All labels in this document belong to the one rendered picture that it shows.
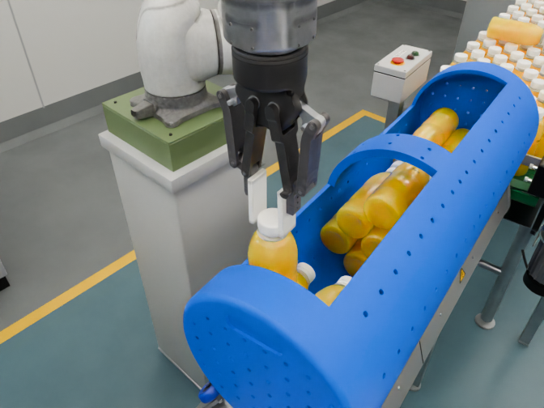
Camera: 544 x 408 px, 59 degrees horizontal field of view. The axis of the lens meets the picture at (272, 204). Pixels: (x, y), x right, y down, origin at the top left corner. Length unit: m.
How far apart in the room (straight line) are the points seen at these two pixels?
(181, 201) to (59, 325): 1.17
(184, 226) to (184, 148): 0.22
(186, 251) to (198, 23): 0.58
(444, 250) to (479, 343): 1.46
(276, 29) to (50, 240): 2.32
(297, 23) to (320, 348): 0.34
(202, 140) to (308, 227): 0.41
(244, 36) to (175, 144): 0.72
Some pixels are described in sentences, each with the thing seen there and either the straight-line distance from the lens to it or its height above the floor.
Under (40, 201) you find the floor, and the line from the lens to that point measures 2.96.
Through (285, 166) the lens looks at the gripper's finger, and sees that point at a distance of 0.53.
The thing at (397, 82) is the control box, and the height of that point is 1.06.
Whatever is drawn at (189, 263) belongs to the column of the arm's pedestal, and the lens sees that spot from 1.37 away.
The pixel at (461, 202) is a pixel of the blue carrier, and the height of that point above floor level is 1.19.
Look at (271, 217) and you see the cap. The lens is 0.61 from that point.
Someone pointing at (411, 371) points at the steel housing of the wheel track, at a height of 0.87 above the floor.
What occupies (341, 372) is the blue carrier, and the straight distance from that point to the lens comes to 0.57.
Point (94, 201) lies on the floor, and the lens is 2.84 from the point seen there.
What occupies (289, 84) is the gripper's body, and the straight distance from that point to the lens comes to 0.47.
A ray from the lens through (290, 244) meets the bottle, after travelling 0.62.
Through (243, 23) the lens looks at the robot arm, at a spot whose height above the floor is 1.53.
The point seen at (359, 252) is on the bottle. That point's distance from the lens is 0.92.
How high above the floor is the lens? 1.67
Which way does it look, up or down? 39 degrees down
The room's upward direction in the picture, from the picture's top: straight up
